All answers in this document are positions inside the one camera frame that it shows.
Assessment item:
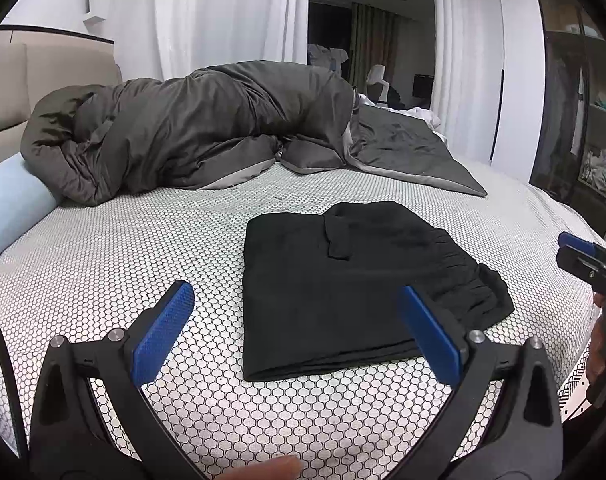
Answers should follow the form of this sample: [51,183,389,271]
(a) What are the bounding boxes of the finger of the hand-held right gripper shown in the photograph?
[556,231,600,281]
[588,241,606,293]

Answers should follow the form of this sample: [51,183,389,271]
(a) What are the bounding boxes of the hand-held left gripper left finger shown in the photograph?
[28,280,211,480]

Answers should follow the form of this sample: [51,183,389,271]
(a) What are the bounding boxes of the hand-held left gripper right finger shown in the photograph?
[383,285,566,480]

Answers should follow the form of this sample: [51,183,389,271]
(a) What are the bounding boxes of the black pants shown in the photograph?
[242,201,515,383]

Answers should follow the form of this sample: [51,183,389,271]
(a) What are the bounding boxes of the person's right hand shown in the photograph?
[584,290,606,398]

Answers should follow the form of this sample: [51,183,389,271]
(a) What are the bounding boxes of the person's left hand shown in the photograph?
[217,454,304,480]

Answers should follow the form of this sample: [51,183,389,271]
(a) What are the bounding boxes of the bed with honeycomb sheet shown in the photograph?
[0,160,606,480]

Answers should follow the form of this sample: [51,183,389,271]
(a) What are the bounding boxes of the black white patterned cloth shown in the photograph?
[558,360,592,421]

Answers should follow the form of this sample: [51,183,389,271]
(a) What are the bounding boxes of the dark glass wardrobe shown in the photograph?
[528,0,606,241]

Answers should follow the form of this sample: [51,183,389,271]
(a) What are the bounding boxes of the light blue bolster pillow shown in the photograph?
[0,152,59,267]

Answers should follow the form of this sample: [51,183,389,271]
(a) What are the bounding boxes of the grey duvet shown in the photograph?
[19,60,488,207]

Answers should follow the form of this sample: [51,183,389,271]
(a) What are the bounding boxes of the white curtain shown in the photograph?
[428,0,506,143]
[108,0,311,83]

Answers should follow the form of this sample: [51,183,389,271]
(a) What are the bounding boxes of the white office chair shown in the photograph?
[365,64,389,106]

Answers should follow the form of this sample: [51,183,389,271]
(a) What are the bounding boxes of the beige padded headboard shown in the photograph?
[0,27,124,173]

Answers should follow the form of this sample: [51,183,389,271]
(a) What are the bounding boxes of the brown curtain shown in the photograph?
[350,2,401,96]

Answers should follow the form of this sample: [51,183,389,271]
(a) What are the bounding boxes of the pile of pale clothes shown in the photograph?
[307,42,350,78]

